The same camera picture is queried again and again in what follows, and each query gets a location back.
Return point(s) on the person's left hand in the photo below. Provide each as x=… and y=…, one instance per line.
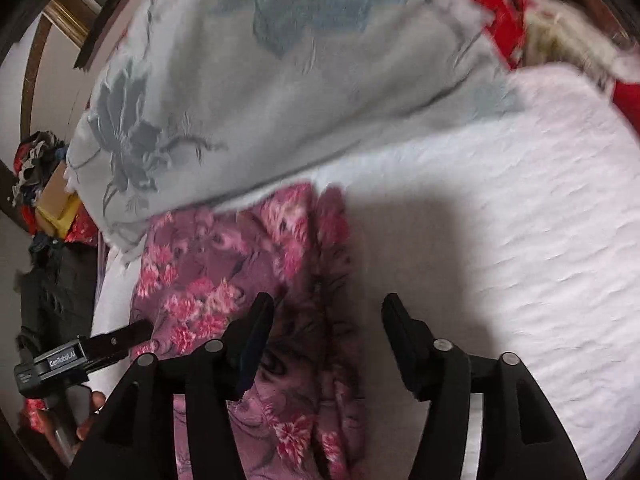
x=96, y=402

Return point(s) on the red patterned cloth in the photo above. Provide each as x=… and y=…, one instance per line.
x=495, y=5

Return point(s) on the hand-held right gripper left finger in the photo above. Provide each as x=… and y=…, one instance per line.
x=255, y=340

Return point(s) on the yellow cardboard box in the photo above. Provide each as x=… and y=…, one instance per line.
x=55, y=200

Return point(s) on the pile of mixed clothes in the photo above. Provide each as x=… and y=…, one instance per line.
x=35, y=160

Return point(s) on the grey floral blanket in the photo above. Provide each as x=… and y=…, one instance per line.
x=300, y=85

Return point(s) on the cream fuzzy cloth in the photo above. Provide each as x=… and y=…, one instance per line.
x=560, y=35

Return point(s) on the pink floral garment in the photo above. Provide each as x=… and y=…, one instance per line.
x=200, y=270

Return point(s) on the wooden door frame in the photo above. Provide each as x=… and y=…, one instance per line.
x=65, y=15

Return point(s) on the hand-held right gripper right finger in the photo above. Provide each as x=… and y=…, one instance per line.
x=400, y=325

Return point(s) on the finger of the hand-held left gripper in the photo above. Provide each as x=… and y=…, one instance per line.
x=120, y=340

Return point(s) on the red shiny fabric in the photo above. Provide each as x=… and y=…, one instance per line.
x=82, y=227

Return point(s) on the white quilted bed cover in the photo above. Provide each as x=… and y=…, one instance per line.
x=500, y=235

